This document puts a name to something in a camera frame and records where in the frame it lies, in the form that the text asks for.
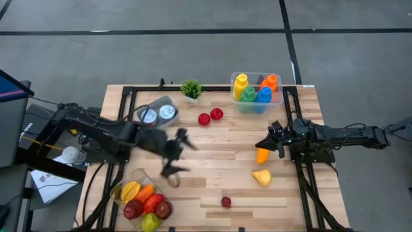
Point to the grey cabinet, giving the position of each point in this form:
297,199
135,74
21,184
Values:
13,135

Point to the orange yellow mango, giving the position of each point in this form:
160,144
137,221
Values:
263,156

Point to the dark brown wrinkled fruit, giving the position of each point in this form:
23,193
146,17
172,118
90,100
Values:
163,210

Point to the dark red wrinkled fruit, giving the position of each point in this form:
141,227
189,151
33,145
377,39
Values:
133,209

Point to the small potted green plant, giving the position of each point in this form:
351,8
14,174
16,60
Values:
191,88

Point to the clear plastic tub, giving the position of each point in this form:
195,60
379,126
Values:
233,107
116,193

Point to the black edge clamp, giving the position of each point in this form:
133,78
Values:
172,229

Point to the black table-edge camera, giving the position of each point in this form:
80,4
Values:
241,229

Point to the small blue labelled can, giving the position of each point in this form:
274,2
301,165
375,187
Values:
151,116

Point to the black side stand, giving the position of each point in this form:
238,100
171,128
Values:
48,167

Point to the monitor with blue screen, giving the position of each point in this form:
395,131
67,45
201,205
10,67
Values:
13,87

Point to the large silver tin can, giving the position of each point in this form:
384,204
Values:
167,112

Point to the black computer case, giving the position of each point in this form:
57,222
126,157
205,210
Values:
36,117

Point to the green apple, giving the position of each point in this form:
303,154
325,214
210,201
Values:
150,223

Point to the yellow pear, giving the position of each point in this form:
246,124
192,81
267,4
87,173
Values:
262,177

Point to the yellow plastic bottle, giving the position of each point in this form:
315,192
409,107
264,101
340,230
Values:
240,87

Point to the grey furniture leg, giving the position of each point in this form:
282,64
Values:
404,125

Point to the blue plastic bottle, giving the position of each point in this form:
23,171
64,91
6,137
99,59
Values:
264,95

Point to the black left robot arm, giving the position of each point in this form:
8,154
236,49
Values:
96,125

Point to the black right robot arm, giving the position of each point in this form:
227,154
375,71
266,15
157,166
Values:
347,137

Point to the green plastic bottle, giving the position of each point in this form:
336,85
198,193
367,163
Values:
248,94

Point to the small dark red fruit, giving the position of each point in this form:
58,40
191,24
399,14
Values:
226,202

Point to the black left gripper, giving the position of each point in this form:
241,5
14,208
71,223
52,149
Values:
172,150

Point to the white printed carton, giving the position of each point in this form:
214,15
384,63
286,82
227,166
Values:
48,188

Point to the orange plastic bottle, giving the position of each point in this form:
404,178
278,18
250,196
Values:
269,82

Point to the red orange mango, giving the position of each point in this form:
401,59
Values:
145,192
154,203

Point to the clear water bottle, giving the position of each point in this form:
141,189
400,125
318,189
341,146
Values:
72,154

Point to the red apple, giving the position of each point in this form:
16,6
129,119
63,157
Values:
216,114
204,119

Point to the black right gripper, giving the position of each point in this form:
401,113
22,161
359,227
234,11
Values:
293,137

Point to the black aluminium frame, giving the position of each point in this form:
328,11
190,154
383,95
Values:
215,88

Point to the grey plastic bin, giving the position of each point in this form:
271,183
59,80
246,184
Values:
175,120

